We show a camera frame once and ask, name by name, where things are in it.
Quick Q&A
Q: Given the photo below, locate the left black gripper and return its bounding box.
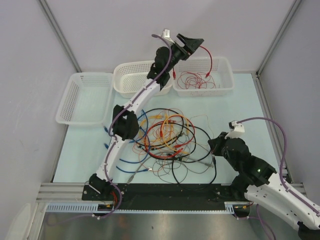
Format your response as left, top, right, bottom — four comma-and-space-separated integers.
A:
164, 34, 203, 73

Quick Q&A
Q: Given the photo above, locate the thick red ethernet cable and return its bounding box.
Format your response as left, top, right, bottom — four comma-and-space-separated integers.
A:
172, 46, 214, 80

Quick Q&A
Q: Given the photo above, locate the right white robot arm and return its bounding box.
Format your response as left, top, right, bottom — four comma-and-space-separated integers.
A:
208, 116, 320, 240

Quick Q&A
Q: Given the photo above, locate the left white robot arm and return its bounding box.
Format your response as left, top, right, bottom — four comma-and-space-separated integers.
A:
88, 33, 204, 200

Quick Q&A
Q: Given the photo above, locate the right white plastic basket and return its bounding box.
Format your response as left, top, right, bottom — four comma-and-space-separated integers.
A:
172, 57, 235, 97

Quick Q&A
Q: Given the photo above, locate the white plastic basket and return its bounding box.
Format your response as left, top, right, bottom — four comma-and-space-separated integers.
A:
113, 59, 173, 99
172, 57, 235, 97
55, 72, 114, 126

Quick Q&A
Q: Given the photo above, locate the middle white plastic basket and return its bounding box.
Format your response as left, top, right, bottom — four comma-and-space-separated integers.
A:
113, 59, 173, 99

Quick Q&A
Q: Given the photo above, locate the left white plastic basket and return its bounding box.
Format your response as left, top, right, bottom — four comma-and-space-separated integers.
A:
55, 72, 114, 126

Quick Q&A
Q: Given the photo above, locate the thin dark brown wire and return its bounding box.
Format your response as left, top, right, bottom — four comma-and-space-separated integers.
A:
151, 157, 213, 182

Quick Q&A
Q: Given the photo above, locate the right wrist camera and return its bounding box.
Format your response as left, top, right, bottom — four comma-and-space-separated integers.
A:
224, 120, 245, 139

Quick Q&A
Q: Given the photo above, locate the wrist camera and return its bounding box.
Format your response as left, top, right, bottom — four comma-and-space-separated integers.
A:
224, 120, 245, 139
161, 28, 175, 45

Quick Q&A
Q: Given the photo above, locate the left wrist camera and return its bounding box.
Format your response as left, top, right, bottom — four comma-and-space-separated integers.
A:
161, 28, 175, 45

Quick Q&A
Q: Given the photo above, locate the thick yellow ethernet cable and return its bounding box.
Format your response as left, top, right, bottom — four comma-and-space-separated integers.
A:
138, 113, 191, 161

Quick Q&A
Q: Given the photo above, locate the thick black cable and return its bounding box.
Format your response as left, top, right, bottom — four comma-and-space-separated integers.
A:
129, 107, 217, 185

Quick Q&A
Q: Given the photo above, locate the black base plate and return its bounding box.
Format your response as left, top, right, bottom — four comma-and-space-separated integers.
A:
81, 174, 252, 212

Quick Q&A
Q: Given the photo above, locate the grey cable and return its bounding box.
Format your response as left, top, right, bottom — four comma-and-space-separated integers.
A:
126, 154, 215, 185

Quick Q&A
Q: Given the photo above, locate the thick blue ethernet cable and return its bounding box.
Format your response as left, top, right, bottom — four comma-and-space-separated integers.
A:
103, 108, 156, 174

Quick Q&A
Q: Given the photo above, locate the aluminium frame post right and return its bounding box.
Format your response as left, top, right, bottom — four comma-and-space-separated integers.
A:
255, 0, 304, 77

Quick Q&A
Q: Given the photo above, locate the aluminium frame post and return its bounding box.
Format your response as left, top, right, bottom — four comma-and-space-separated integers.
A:
36, 0, 82, 73
255, 0, 304, 77

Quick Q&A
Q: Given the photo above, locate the aluminium frame post left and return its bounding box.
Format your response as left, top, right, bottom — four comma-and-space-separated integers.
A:
36, 0, 82, 73

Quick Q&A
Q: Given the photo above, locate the white slotted cable duct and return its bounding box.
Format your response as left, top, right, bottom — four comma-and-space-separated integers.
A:
46, 202, 249, 214

